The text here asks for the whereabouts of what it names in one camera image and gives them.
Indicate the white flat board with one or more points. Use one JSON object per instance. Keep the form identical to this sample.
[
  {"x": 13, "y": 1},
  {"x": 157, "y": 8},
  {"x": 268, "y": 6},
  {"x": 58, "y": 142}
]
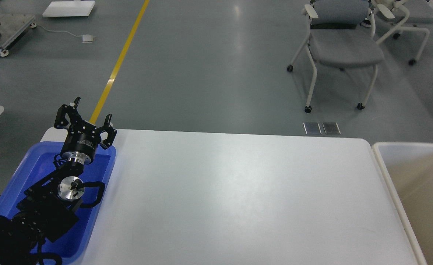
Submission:
[{"x": 69, "y": 8}]

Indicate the white power adapter with cable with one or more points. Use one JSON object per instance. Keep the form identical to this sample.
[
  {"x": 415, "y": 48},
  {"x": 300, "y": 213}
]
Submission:
[{"x": 83, "y": 38}]

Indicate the grey office chair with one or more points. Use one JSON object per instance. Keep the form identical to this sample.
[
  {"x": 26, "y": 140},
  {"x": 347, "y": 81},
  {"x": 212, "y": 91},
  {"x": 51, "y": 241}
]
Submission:
[
  {"x": 405, "y": 16},
  {"x": 333, "y": 40}
]

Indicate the aluminium frame cart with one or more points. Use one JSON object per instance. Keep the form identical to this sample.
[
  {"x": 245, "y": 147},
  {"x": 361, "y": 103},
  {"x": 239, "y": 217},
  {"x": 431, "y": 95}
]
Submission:
[{"x": 11, "y": 27}]

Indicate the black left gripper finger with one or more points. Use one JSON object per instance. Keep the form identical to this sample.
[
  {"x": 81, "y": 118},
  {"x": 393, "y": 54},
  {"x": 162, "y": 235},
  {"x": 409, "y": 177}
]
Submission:
[
  {"x": 67, "y": 115},
  {"x": 106, "y": 133}
]

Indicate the beige plastic bin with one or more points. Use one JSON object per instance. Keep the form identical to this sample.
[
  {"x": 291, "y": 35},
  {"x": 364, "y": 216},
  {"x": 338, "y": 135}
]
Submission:
[{"x": 407, "y": 168}]

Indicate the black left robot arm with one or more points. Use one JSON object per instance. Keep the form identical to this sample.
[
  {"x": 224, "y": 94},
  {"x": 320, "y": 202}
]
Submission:
[{"x": 48, "y": 210}]

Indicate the blue plastic bin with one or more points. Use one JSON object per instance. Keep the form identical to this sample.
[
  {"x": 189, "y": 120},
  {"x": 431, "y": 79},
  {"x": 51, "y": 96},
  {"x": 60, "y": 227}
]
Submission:
[{"x": 36, "y": 164}]

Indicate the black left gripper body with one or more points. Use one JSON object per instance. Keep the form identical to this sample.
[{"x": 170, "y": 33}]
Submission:
[{"x": 81, "y": 144}]

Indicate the metal floor socket plates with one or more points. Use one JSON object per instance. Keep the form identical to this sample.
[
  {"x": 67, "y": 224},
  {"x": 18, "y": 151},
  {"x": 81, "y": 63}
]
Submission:
[{"x": 328, "y": 128}]

